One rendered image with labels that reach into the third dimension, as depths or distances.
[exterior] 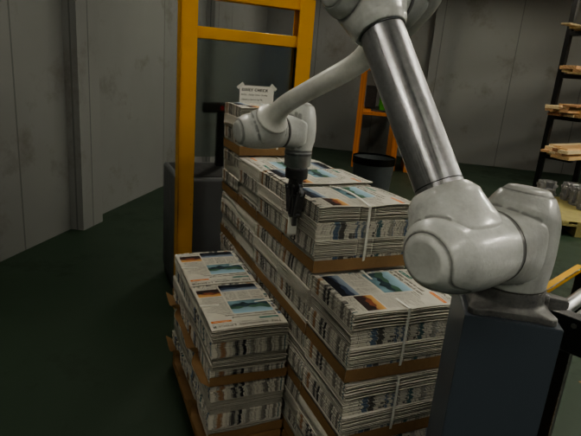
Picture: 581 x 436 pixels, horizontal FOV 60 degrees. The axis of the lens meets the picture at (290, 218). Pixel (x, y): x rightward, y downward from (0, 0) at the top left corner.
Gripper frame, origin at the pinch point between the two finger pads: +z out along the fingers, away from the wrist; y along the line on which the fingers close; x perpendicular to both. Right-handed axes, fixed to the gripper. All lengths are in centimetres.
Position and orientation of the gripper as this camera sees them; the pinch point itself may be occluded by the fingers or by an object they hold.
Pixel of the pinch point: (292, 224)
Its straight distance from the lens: 175.2
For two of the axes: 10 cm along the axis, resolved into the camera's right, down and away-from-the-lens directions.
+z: -0.8, 9.6, 2.8
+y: -3.8, -2.9, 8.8
